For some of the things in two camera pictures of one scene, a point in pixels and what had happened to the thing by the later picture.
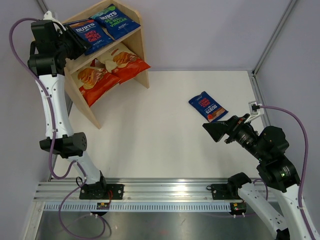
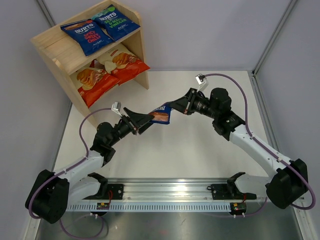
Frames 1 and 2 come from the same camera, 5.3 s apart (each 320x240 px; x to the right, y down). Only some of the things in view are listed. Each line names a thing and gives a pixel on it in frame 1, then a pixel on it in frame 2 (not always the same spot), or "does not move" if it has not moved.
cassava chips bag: [124, 63] does not move
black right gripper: [217, 129] -> [182, 104]
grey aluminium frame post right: [279, 24] does not move
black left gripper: [79, 45] -> [137, 120]
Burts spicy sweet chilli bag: [92, 35] does not move
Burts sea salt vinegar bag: [115, 22] does not move
